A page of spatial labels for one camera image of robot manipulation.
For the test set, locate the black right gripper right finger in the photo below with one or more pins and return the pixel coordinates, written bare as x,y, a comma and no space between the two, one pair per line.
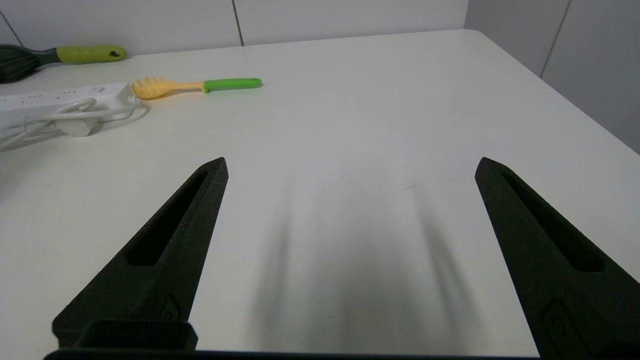
560,280

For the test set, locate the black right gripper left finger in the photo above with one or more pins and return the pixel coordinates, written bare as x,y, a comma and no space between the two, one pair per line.
165,280

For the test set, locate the white power strip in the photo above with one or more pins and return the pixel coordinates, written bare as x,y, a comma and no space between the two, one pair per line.
45,97

